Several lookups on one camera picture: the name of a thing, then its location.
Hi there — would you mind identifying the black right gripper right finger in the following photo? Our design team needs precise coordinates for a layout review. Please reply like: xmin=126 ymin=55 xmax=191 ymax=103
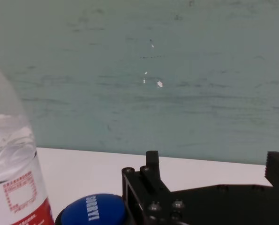
xmin=263 ymin=151 xmax=279 ymax=188

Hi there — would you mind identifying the blue push button black base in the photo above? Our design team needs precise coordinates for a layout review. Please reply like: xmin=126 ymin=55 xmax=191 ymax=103
xmin=54 ymin=193 xmax=128 ymax=225

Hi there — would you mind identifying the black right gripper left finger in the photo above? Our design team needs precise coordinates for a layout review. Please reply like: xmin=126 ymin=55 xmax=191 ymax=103
xmin=121 ymin=150 xmax=171 ymax=225

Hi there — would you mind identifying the clear water bottle red cap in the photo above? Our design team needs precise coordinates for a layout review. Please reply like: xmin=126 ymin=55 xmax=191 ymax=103
xmin=0 ymin=60 xmax=56 ymax=225

